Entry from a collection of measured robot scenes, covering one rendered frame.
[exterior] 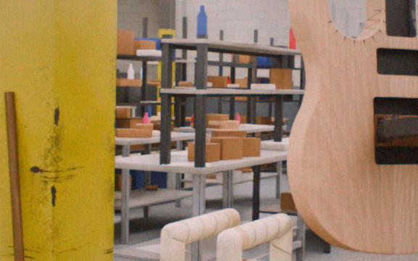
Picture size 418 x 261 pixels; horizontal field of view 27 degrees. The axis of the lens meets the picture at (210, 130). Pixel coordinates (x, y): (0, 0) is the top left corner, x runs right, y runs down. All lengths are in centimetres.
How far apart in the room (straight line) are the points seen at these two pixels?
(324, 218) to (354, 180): 7
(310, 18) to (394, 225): 33
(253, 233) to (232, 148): 464
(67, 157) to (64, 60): 24
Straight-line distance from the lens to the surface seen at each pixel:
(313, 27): 127
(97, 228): 229
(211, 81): 1035
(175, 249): 113
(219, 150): 565
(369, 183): 129
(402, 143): 133
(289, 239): 125
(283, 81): 660
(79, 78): 218
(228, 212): 127
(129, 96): 964
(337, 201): 126
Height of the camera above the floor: 139
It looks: 3 degrees down
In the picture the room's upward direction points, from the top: 1 degrees clockwise
